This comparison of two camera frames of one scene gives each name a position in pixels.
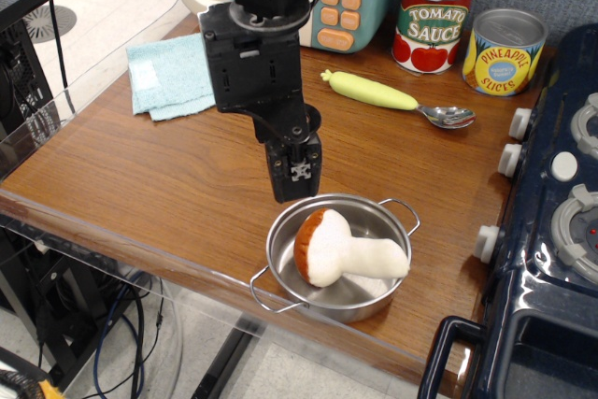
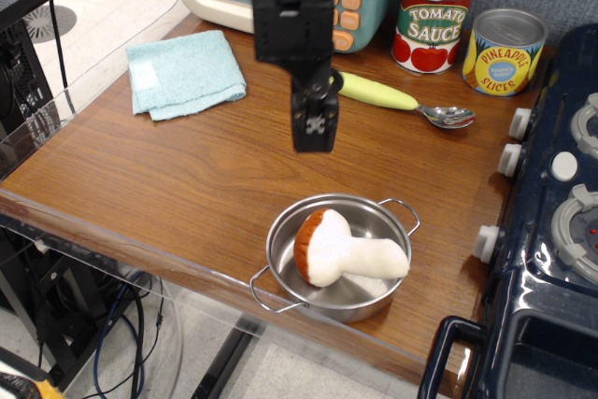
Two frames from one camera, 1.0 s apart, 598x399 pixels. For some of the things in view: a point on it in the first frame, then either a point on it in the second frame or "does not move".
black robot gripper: (254, 62) to (294, 29)
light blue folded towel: (170, 77) does not move
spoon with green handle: (369, 91) does not move
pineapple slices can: (504, 49) does not move
